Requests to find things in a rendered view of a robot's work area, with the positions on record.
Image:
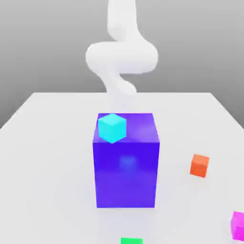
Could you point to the small orange cube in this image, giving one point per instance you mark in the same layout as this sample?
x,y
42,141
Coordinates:
x,y
199,165

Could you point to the large blue box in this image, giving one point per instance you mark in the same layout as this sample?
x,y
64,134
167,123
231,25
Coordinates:
x,y
125,171

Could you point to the small green cube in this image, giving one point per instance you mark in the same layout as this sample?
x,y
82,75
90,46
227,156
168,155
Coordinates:
x,y
131,241

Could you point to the small magenta cube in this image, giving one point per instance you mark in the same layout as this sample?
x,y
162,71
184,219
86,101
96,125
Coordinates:
x,y
238,225

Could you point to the small cyan cube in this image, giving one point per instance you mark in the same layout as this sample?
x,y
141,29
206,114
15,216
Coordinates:
x,y
112,128

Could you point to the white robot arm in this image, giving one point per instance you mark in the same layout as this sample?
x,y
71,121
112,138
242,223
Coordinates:
x,y
122,57

